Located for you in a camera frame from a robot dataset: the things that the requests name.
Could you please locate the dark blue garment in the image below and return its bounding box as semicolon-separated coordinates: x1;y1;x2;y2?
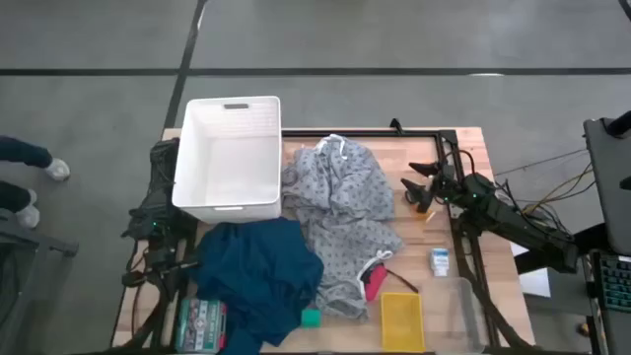
189;216;325;355

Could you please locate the black monitor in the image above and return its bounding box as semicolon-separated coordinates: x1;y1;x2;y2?
583;110;631;257

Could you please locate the clear plastic container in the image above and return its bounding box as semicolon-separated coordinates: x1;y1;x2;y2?
426;276;487;355

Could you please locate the white blue medicine box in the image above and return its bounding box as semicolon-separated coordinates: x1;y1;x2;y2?
428;247;452;278

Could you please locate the small teal block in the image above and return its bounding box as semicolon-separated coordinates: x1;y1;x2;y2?
300;308;322;329

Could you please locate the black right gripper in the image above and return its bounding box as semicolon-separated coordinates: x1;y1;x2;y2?
399;161;468;214

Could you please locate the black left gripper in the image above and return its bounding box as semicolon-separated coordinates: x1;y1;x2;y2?
121;248;201;290

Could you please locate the white paper sheet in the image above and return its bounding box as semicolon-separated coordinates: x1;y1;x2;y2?
510;241;552;300

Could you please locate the person's leg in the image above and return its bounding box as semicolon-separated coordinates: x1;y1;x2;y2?
0;179;41;230
0;135;71;182

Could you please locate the yellow cable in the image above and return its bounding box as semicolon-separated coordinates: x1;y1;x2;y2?
522;162;597;218

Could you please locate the grey metal table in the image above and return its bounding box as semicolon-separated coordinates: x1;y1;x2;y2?
0;209;80;355

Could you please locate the black keyboard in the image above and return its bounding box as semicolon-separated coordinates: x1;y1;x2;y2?
591;250;631;315

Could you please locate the green red first aid kit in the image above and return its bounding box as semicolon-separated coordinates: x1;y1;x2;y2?
175;297;229;355

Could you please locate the grey patterned hospital gown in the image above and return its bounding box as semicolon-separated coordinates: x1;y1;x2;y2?
280;132;405;321

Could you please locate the white plastic laundry basket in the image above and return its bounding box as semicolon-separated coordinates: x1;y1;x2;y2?
171;95;283;224

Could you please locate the black desk beam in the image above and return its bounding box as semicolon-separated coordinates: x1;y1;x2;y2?
515;224;610;275

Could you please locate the yellow plastic tray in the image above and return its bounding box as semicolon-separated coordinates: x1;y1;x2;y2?
379;291;427;354

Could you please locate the red medical item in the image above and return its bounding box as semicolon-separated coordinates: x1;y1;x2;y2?
362;263;389;303

